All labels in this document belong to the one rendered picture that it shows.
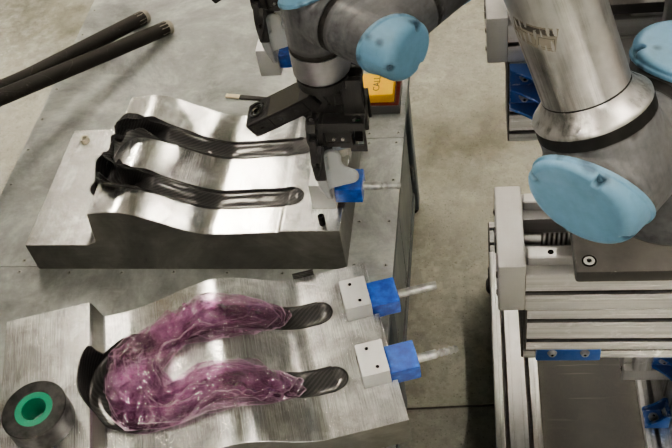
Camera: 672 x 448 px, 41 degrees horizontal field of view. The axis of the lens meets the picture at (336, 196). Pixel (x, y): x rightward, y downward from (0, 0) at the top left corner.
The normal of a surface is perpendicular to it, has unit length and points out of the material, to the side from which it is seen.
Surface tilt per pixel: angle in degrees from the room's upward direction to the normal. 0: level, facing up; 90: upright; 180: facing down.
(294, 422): 26
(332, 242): 90
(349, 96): 90
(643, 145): 67
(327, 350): 0
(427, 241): 0
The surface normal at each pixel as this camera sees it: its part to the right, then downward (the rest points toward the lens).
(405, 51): 0.73, 0.44
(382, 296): -0.13, -0.68
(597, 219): -0.62, 0.69
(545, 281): -0.08, 0.74
